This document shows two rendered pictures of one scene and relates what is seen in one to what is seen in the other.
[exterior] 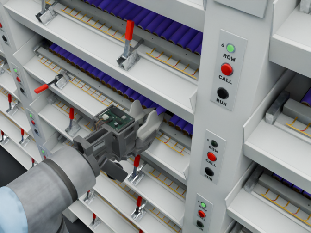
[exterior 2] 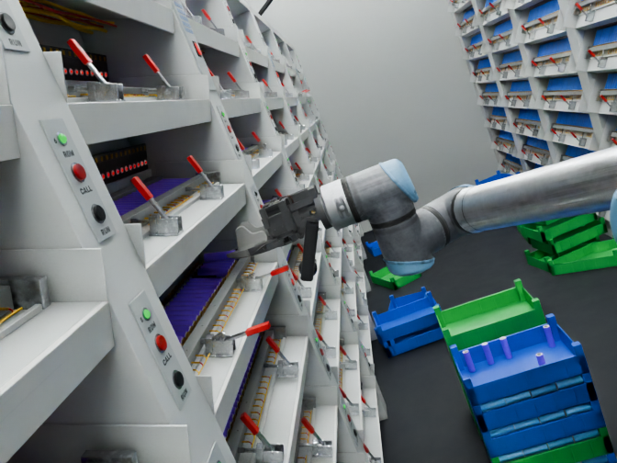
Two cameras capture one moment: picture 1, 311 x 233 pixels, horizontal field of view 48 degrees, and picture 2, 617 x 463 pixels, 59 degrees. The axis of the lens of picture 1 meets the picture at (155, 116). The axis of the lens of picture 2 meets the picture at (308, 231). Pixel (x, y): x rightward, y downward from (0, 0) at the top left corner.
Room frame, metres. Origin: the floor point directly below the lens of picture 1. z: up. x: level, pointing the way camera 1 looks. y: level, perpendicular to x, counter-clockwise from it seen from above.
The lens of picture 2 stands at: (1.00, 0.98, 1.16)
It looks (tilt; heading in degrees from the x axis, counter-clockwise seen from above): 12 degrees down; 237
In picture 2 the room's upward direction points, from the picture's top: 22 degrees counter-clockwise
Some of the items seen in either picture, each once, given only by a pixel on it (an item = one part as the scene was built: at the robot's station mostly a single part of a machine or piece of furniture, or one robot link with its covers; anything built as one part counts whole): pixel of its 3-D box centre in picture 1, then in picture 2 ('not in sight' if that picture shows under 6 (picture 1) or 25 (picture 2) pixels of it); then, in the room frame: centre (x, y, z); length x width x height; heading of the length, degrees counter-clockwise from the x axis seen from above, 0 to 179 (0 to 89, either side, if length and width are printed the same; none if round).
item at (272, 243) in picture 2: not in sight; (270, 242); (0.50, 0.07, 0.96); 0.09 x 0.05 x 0.02; 142
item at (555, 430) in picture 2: not in sight; (531, 408); (-0.06, 0.06, 0.20); 0.30 x 0.20 x 0.08; 138
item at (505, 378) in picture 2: not in sight; (513, 357); (-0.06, 0.06, 0.36); 0.30 x 0.20 x 0.08; 138
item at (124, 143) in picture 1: (106, 142); (295, 217); (0.44, 0.09, 0.99); 0.12 x 0.08 x 0.09; 138
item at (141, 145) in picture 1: (137, 141); not in sight; (0.47, 0.04, 0.96); 0.09 x 0.05 x 0.02; 134
